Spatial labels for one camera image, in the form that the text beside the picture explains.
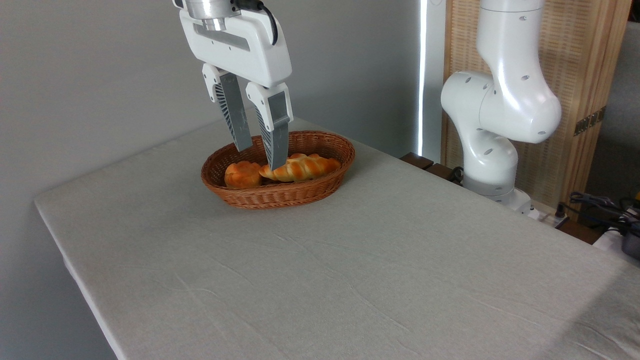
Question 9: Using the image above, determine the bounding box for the dark grey device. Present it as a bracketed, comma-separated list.
[620, 224, 640, 261]

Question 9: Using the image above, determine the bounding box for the long twisted bread roll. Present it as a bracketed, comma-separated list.
[258, 153, 342, 183]

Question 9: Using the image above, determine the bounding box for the dark brown wooden block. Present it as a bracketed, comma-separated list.
[425, 162, 463, 186]
[400, 152, 435, 171]

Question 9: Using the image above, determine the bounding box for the dark metal screen hinge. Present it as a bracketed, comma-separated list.
[573, 105, 608, 137]

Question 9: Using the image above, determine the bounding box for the white power strip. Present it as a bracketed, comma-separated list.
[520, 199, 571, 227]

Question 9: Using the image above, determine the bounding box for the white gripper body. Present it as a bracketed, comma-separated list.
[179, 7, 294, 89]

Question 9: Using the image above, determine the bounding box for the brown oval wicker basket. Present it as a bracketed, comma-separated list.
[201, 130, 356, 210]

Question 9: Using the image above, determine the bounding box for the black cable bundle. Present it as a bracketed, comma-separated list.
[556, 191, 640, 236]

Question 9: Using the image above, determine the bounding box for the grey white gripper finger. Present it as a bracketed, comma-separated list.
[245, 82, 294, 172]
[202, 63, 254, 152]

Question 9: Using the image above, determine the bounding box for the round golden bread bun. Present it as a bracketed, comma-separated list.
[224, 160, 264, 189]

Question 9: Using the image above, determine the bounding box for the light grey tablecloth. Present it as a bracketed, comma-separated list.
[34, 117, 640, 360]

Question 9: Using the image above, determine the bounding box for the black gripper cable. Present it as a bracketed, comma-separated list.
[232, 0, 279, 46]

